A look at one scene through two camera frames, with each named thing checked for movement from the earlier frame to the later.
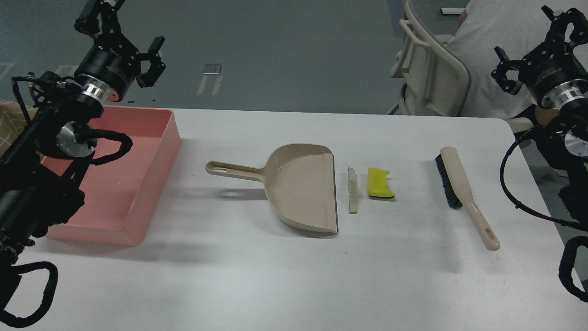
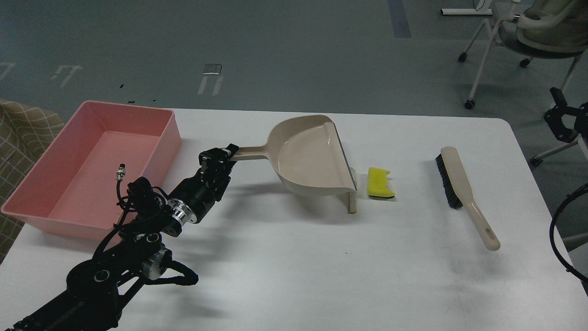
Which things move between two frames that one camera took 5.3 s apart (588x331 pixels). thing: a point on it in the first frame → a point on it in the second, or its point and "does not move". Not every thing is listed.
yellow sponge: [376, 182] does not move
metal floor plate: [212, 69] does not move
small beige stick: [352, 177] does not move
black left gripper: [110, 63] → [206, 186]
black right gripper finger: [499, 74] → [553, 117]
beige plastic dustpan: [300, 181] → [307, 155]
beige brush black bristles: [455, 180] does not move
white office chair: [436, 82] → [541, 29]
